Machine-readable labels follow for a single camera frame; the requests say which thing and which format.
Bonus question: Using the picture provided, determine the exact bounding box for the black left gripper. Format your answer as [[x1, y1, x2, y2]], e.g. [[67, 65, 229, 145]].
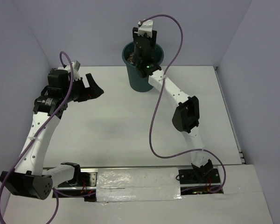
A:
[[63, 73, 104, 103]]

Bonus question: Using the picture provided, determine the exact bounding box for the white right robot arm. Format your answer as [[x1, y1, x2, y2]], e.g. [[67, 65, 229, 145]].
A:
[[133, 27, 203, 151]]

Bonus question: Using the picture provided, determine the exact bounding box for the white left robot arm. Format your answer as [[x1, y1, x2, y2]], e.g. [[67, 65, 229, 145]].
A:
[[0, 69, 104, 200]]

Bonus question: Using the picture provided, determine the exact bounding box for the dark green plastic bin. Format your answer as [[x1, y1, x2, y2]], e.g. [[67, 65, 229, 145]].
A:
[[122, 42, 164, 92]]

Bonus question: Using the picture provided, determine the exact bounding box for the white foil sheet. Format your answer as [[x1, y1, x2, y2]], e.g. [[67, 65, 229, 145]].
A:
[[96, 168, 182, 202]]

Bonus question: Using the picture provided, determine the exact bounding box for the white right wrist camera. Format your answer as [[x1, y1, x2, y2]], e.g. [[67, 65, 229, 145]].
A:
[[137, 20, 154, 38]]

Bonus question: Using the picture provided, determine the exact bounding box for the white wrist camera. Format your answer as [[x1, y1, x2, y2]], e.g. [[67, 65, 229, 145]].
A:
[[57, 60, 82, 80], [137, 20, 154, 38]]

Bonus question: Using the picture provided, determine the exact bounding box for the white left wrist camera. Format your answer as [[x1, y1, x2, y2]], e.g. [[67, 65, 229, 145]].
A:
[[57, 60, 82, 80]]

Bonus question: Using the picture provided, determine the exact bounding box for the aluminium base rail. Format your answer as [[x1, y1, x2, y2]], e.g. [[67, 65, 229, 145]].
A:
[[57, 167, 226, 202]]

